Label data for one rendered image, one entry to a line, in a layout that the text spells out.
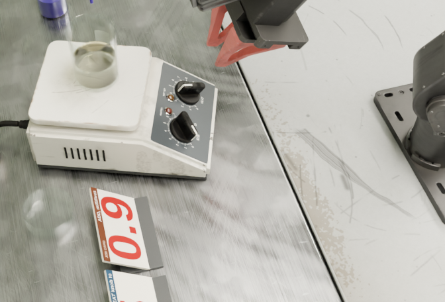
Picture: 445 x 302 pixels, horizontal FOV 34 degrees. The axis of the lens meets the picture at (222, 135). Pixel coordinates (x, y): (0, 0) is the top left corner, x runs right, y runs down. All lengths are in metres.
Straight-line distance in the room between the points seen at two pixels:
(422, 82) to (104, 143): 0.34
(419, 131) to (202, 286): 0.30
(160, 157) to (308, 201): 0.17
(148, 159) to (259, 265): 0.17
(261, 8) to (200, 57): 0.28
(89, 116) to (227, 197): 0.18
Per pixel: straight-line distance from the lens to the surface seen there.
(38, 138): 0.81
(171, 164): 0.81
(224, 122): 0.89
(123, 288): 0.74
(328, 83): 0.95
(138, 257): 0.77
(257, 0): 0.70
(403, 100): 0.94
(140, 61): 0.84
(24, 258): 0.81
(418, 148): 0.87
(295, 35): 0.73
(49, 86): 0.82
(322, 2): 1.06
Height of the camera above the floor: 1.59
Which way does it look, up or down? 52 degrees down
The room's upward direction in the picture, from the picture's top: 4 degrees clockwise
